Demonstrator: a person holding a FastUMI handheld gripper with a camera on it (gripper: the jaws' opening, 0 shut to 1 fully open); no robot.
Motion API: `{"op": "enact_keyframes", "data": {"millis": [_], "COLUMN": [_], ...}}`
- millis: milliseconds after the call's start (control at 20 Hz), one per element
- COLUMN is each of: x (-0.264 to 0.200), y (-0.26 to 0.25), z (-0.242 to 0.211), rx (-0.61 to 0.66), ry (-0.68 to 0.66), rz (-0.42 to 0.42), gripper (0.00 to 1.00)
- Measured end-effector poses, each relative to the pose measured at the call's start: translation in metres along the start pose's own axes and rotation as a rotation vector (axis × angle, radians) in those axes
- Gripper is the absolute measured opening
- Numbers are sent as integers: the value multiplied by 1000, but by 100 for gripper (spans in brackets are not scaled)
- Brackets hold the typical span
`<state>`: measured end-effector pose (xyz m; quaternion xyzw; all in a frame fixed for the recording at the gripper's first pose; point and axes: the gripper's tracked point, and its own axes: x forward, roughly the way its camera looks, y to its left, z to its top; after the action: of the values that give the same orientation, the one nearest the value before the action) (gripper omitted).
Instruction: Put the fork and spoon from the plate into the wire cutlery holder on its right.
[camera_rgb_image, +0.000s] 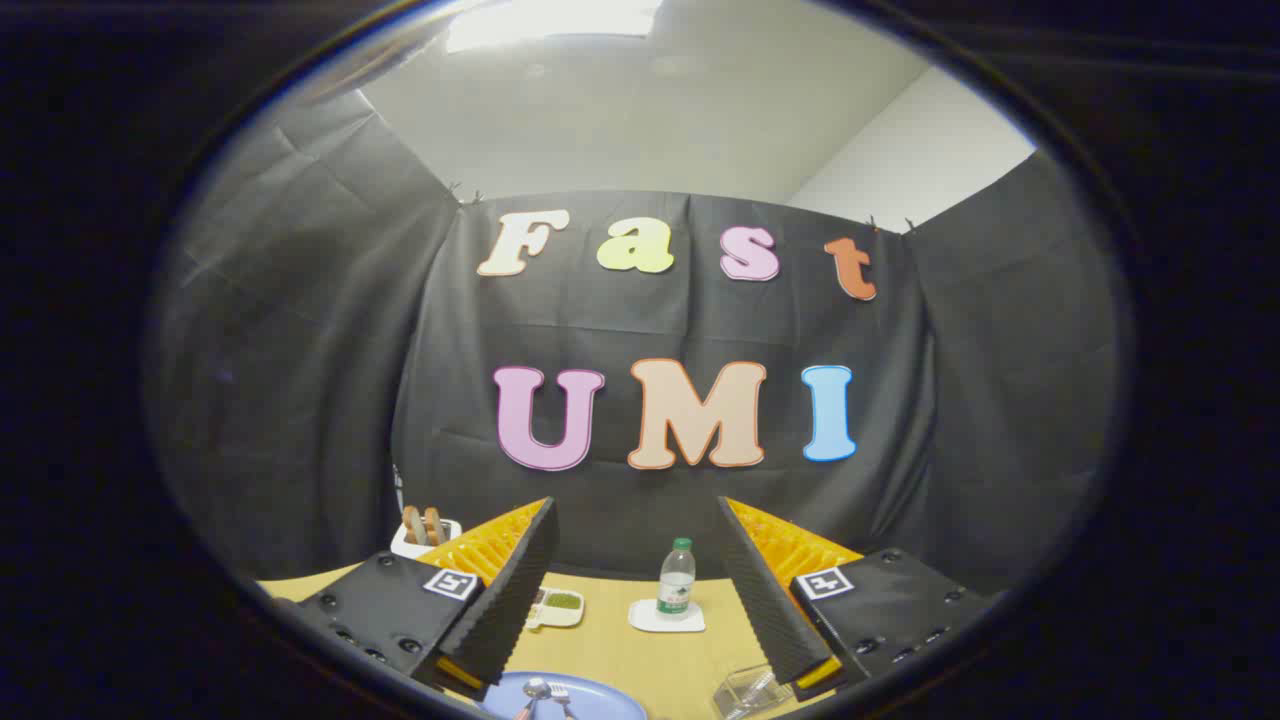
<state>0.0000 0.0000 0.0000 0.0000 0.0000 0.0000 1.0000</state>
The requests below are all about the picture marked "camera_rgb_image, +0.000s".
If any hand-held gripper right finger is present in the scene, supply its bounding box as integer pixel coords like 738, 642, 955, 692
718, 496, 1003, 701

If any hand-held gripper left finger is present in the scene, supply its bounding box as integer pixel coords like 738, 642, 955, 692
298, 497, 559, 701

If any white divided grain dish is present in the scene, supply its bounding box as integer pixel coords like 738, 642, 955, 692
525, 588, 585, 631

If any clear water bottle green cap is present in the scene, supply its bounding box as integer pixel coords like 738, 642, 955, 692
657, 537, 697, 621

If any white coaster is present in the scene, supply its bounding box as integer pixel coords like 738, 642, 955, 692
628, 598, 707, 634

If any white toaster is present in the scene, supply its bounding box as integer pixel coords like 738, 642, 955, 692
390, 515, 463, 559

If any blue plate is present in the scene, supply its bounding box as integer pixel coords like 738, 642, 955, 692
478, 671, 649, 720

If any metal wire cutlery basket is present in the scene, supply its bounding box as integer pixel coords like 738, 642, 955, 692
712, 663, 796, 720

